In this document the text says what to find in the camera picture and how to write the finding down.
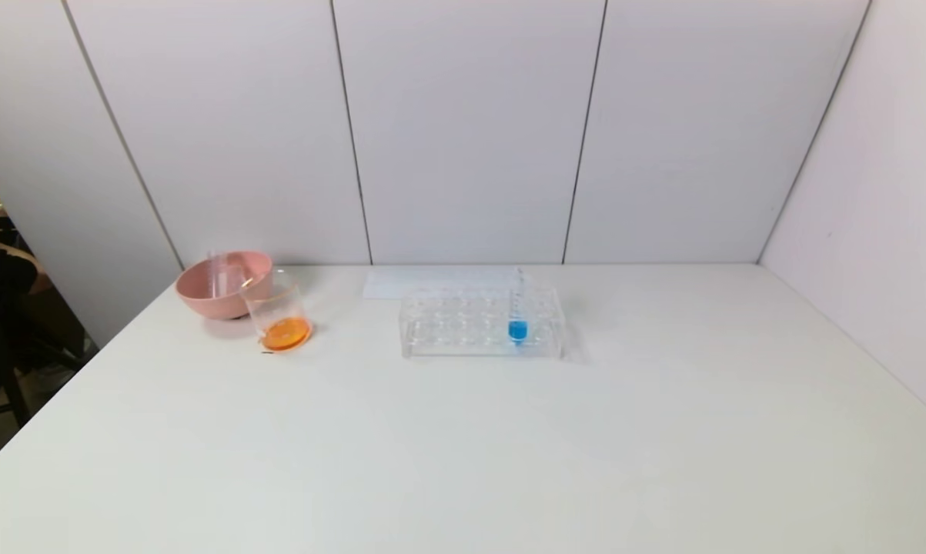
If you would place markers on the black stool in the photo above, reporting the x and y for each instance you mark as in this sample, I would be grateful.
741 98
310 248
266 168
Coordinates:
8 392

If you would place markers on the test tube with blue pigment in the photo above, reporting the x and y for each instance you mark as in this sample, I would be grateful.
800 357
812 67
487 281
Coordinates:
517 331

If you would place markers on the clear acrylic test tube rack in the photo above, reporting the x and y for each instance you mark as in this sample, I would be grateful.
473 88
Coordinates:
462 346

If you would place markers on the white paper sheet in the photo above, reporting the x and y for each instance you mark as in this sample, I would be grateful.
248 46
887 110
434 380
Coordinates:
386 283

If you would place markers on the test tube with yellow pigment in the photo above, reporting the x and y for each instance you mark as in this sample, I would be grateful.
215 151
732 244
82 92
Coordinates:
218 273

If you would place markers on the pink bowl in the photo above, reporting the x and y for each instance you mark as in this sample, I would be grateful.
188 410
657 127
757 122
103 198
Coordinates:
208 296

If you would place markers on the clear glass beaker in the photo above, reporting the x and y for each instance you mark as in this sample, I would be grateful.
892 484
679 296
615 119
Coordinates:
285 332

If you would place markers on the test tube with red pigment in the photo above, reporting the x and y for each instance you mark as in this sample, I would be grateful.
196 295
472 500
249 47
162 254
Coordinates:
253 275

